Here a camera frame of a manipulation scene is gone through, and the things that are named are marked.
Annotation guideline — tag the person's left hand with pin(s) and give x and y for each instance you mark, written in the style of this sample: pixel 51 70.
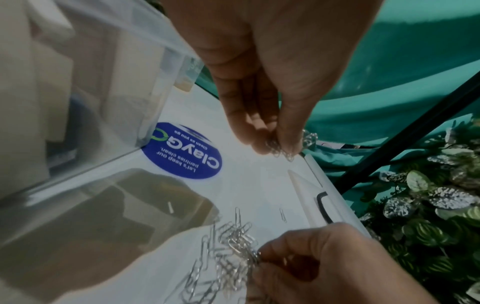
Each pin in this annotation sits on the person's left hand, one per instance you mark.
pixel 270 44

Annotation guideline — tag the person's right hand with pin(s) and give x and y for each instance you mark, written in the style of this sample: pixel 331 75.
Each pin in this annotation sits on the person's right hand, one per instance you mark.
pixel 337 267

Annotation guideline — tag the pile of silver paper clips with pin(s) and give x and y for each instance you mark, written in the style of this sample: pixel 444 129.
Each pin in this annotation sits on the pile of silver paper clips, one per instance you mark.
pixel 232 243

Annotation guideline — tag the blue round card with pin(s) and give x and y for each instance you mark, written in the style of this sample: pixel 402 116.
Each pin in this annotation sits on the blue round card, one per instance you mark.
pixel 180 154

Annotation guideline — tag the clear plastic storage box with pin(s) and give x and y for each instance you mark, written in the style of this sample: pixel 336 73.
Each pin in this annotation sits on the clear plastic storage box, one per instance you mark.
pixel 93 104

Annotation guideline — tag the clear plastic box lid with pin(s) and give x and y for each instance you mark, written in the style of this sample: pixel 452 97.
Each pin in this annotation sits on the clear plastic box lid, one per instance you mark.
pixel 311 190

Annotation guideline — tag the leafy green foliage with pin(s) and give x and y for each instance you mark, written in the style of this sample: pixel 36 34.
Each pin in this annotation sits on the leafy green foliage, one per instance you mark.
pixel 435 222

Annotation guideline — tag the white table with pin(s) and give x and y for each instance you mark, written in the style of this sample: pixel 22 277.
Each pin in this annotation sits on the white table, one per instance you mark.
pixel 255 184

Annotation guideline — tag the green fabric curtain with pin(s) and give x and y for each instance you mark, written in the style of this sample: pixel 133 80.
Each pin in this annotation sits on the green fabric curtain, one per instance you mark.
pixel 405 74

